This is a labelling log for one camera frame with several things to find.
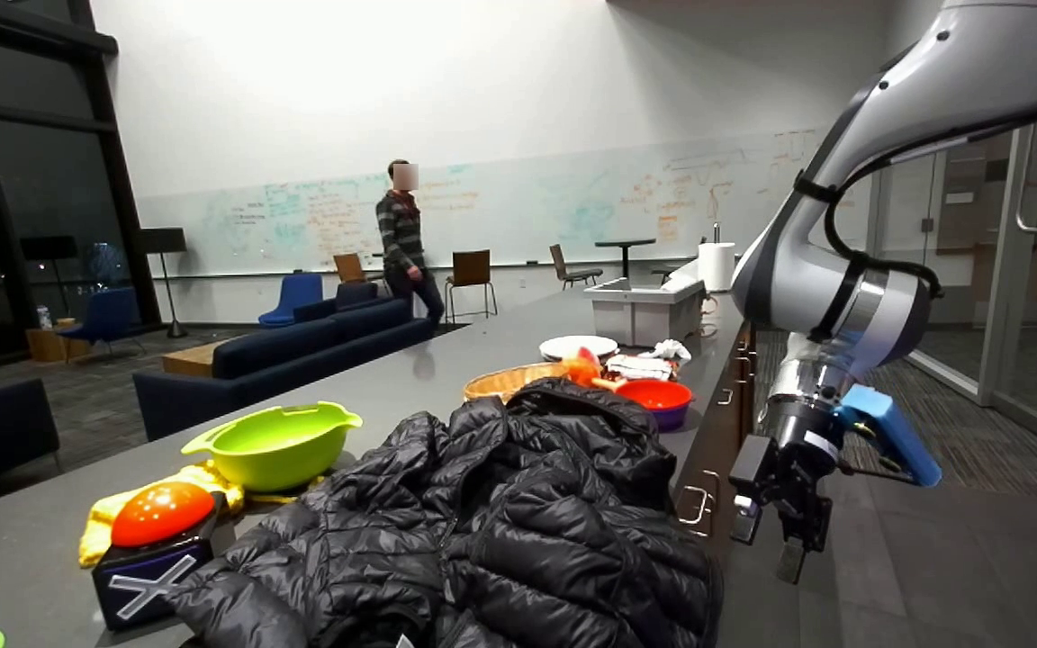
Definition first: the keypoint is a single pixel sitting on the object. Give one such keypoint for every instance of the wooden counter cabinet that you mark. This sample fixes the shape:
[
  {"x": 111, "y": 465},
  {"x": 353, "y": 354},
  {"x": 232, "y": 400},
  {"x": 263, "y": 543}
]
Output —
[{"x": 719, "y": 409}]

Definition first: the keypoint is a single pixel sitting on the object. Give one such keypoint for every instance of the red bowl purple base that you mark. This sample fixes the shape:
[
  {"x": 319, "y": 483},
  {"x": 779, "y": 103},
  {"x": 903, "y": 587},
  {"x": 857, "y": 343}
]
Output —
[{"x": 659, "y": 400}]

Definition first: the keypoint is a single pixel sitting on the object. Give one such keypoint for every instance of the black rectangular table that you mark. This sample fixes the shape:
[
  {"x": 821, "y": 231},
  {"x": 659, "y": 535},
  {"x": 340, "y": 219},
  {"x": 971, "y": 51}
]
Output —
[{"x": 625, "y": 245}]

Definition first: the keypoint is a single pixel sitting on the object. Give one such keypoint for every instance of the yellow and red toys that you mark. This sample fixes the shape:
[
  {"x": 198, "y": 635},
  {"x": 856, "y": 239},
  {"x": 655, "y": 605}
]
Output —
[{"x": 95, "y": 543}]

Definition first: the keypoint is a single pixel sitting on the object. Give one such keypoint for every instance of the yellow food item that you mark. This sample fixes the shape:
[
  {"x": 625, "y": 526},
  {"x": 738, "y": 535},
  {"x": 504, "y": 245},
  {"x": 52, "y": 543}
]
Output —
[{"x": 504, "y": 383}]

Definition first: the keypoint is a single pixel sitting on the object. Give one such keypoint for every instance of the brown wooden chair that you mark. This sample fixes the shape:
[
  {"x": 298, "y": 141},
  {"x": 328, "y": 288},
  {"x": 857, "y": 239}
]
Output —
[
  {"x": 565, "y": 264},
  {"x": 471, "y": 273},
  {"x": 349, "y": 267}
]

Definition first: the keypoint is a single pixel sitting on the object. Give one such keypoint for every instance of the white paper towel roll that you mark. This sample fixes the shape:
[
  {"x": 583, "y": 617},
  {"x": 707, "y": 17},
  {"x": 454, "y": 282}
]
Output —
[{"x": 719, "y": 267}]

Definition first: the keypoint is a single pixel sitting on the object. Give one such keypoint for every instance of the long dark blue sofa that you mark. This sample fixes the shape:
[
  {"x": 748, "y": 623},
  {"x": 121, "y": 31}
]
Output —
[{"x": 288, "y": 354}]

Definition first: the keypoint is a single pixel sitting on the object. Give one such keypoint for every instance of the black music stand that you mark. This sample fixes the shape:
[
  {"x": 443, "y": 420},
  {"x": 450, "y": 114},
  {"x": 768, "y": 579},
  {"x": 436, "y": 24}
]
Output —
[{"x": 165, "y": 239}]

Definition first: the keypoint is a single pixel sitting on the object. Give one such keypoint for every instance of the bright blue lounge chair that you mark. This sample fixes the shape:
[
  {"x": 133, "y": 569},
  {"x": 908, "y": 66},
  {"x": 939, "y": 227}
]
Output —
[{"x": 294, "y": 299}]

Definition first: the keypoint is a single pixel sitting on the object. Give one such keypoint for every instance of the wall whiteboard with writing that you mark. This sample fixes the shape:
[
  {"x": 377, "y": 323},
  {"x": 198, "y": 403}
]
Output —
[{"x": 519, "y": 202}]

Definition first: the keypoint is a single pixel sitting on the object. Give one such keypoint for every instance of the low wooden coffee table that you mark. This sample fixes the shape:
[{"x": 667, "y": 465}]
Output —
[{"x": 195, "y": 359}]

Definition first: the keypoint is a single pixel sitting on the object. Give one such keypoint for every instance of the man in striped sweater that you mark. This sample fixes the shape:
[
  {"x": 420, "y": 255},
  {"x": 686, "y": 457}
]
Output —
[{"x": 402, "y": 239}]

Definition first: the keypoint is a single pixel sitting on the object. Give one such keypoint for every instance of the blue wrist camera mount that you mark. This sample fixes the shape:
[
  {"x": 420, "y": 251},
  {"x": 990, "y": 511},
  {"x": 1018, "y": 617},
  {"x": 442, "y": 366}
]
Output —
[{"x": 898, "y": 432}]

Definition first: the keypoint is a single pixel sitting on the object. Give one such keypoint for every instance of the black box white cross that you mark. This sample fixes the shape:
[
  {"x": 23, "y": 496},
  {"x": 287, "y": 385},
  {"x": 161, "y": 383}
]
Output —
[{"x": 154, "y": 587}]

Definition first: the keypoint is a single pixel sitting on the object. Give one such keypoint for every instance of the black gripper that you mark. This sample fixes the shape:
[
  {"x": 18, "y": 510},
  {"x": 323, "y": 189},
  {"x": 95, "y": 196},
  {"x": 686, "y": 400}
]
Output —
[{"x": 791, "y": 474}]

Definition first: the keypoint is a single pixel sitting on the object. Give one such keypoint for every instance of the orange toy food pile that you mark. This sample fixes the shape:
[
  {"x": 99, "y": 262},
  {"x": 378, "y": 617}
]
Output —
[{"x": 588, "y": 367}]

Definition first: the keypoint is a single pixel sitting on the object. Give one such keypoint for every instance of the lime green bowl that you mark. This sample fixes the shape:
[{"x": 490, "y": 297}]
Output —
[{"x": 273, "y": 445}]

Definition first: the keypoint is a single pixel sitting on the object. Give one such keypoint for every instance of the white plate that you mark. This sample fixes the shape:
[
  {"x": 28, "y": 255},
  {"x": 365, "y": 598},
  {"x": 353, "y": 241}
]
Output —
[{"x": 576, "y": 347}]

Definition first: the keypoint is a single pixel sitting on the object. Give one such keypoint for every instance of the orange red toy ball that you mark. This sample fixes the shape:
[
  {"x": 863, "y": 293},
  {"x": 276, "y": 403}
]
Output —
[{"x": 165, "y": 511}]

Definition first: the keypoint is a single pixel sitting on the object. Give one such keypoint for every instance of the black puffer jacket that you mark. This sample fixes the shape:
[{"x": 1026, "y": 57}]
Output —
[{"x": 504, "y": 526}]

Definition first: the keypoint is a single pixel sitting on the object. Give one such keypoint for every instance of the grey metal bin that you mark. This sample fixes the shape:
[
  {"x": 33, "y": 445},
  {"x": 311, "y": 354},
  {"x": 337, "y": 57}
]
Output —
[{"x": 664, "y": 310}]

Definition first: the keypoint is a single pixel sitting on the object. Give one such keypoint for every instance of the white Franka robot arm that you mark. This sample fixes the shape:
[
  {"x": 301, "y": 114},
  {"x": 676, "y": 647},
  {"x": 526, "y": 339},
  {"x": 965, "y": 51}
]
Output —
[{"x": 903, "y": 156}]

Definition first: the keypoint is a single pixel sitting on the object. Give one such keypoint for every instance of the dark blue armchair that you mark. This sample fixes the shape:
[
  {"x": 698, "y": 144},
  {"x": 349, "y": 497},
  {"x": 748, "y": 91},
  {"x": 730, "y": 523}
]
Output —
[{"x": 111, "y": 315}]

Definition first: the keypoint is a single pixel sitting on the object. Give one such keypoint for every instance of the white crumpled wrapper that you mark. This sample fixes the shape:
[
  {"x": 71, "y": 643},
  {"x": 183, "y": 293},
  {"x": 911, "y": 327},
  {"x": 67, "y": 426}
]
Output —
[{"x": 671, "y": 351}]

